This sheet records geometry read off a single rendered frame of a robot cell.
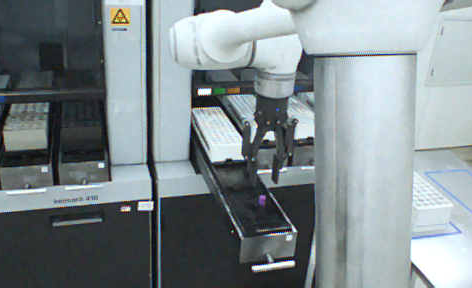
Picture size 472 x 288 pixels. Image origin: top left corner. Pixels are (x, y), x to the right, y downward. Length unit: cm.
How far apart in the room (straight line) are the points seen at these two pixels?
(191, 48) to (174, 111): 54
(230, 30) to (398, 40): 47
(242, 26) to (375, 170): 46
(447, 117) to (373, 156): 308
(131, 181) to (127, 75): 31
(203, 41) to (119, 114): 58
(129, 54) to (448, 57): 236
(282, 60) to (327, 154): 57
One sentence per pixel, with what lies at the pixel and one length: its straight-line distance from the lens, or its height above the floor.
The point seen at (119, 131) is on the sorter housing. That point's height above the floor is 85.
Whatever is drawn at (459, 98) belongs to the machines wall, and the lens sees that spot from 354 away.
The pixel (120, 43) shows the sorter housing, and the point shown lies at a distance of 139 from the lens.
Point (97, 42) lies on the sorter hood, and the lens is 137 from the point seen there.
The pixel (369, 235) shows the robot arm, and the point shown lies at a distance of 49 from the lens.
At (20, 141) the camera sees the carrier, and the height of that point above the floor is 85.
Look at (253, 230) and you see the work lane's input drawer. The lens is 111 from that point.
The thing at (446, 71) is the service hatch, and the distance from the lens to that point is 338.
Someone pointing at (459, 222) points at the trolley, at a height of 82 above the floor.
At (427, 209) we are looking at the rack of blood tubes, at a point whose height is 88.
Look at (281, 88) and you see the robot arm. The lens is 106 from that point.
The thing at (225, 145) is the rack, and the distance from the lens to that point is 137.
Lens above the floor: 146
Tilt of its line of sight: 25 degrees down
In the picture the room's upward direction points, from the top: 4 degrees clockwise
